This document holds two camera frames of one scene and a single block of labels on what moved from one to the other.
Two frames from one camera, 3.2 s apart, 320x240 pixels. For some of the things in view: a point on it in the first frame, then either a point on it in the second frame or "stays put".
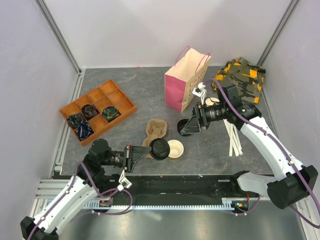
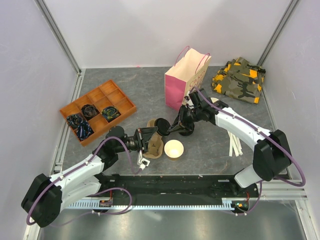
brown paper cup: [176, 148] stays put
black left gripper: [130, 150] → [142, 145]
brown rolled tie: [89, 111] stays put
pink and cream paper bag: [189, 70] stays put
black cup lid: [160, 149] → [163, 125]
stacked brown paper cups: [210, 101] stays put
